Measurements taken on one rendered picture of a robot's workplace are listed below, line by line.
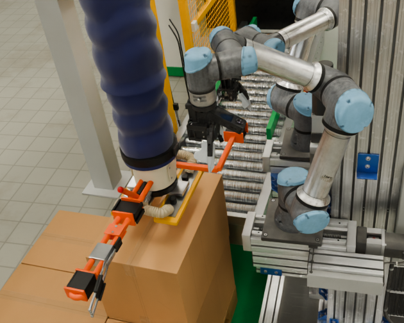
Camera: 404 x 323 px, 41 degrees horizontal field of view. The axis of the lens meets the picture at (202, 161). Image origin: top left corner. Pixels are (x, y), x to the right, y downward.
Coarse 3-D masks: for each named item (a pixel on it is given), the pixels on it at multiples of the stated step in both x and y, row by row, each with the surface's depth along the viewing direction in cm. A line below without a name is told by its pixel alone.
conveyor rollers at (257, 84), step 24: (288, 48) 426; (264, 72) 396; (264, 96) 376; (264, 120) 346; (192, 144) 339; (216, 144) 333; (240, 144) 329; (264, 144) 326; (240, 168) 315; (240, 192) 294
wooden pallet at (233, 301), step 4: (236, 292) 298; (232, 296) 290; (236, 296) 299; (232, 300) 291; (236, 300) 300; (232, 304) 292; (236, 304) 301; (228, 308) 285; (232, 308) 293; (228, 312) 288; (232, 312) 294; (228, 316) 291; (232, 316) 295; (224, 320) 279; (228, 320) 292
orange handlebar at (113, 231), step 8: (232, 136) 226; (232, 144) 222; (224, 152) 218; (224, 160) 214; (184, 168) 215; (192, 168) 214; (200, 168) 212; (216, 168) 210; (152, 184) 209; (136, 192) 205; (144, 192) 204; (112, 224) 191; (128, 224) 193; (112, 232) 188; (120, 232) 188; (104, 240) 186; (112, 240) 186; (88, 264) 178; (96, 272) 175; (72, 296) 169; (80, 296) 168
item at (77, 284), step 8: (80, 272) 174; (88, 272) 174; (72, 280) 172; (80, 280) 171; (88, 280) 171; (96, 280) 175; (64, 288) 170; (72, 288) 169; (80, 288) 169; (88, 288) 171; (88, 296) 171
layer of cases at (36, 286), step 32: (64, 224) 291; (96, 224) 288; (32, 256) 275; (64, 256) 272; (224, 256) 267; (32, 288) 258; (224, 288) 274; (0, 320) 245; (32, 320) 243; (64, 320) 241; (96, 320) 239
